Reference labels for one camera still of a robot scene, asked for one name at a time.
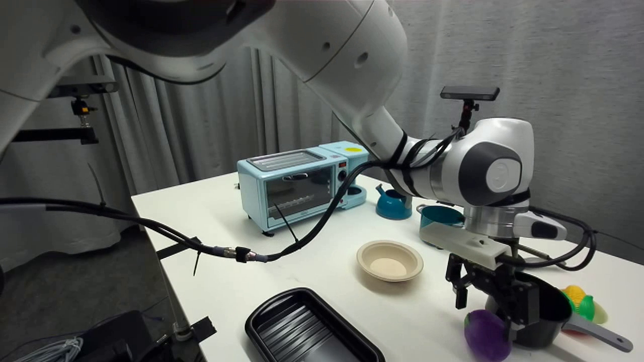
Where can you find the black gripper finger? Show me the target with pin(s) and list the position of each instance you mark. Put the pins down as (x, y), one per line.
(523, 319)
(457, 283)

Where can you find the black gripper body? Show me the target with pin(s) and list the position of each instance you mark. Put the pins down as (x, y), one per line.
(499, 277)

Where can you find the purple plush toy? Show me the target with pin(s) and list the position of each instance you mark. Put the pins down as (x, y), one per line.
(486, 334)

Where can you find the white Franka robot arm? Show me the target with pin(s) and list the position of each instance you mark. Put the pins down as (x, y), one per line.
(334, 47)

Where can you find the yellow toy fruit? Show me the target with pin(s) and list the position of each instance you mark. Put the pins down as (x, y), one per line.
(574, 294)

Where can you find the green toy vegetable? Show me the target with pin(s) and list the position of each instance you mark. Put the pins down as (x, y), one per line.
(587, 309)

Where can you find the beige bowl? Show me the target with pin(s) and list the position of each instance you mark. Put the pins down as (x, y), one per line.
(389, 262)

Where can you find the teal cup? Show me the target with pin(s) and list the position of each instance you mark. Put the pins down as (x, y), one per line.
(392, 204)

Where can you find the small light blue dish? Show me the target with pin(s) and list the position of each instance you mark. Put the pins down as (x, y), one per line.
(355, 197)

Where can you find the black ridged grill tray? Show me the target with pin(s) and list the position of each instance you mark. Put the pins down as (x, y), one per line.
(308, 332)

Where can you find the grey curtain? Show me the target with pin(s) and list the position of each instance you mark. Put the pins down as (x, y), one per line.
(576, 120)

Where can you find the light blue toaster oven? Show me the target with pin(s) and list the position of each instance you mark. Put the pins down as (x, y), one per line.
(295, 187)

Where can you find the black tape strip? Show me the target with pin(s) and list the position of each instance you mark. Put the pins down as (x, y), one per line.
(175, 250)

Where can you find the crumpled clear plastic sheet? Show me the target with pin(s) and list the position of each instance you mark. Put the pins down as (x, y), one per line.
(46, 351)

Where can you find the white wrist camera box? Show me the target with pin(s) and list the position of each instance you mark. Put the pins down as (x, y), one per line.
(463, 243)

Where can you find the black stereo camera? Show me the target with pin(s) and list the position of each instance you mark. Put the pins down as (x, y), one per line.
(470, 93)
(82, 86)

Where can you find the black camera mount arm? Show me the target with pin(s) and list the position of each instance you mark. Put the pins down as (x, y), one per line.
(52, 136)

